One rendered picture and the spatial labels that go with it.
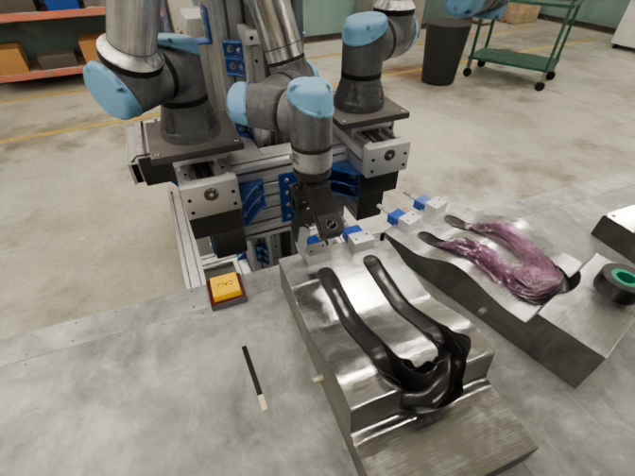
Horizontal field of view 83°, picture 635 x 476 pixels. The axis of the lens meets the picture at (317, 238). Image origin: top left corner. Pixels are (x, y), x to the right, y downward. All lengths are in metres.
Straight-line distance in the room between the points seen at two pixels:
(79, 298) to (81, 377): 1.39
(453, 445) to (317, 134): 0.53
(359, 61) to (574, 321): 0.78
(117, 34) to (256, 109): 0.28
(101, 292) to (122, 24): 1.63
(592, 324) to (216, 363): 0.70
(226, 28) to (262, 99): 0.49
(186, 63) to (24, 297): 1.76
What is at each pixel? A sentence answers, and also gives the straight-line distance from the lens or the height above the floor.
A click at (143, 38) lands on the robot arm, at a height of 1.30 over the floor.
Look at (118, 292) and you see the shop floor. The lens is 2.16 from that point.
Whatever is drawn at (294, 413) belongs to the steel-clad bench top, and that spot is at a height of 0.80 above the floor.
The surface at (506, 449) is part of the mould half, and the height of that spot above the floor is 0.86.
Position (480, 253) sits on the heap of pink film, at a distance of 0.85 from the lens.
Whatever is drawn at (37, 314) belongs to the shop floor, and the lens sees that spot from 2.27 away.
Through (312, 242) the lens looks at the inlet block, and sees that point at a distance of 0.82.
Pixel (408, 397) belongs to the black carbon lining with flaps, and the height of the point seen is 0.87.
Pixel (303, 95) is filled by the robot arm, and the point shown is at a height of 1.25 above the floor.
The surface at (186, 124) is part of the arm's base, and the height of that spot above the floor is 1.09.
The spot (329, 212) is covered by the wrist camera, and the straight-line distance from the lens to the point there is 0.67.
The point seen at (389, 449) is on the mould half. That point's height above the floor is 0.86.
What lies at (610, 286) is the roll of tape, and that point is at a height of 0.94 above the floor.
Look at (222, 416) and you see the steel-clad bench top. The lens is 0.73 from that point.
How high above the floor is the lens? 1.46
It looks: 41 degrees down
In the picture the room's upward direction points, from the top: straight up
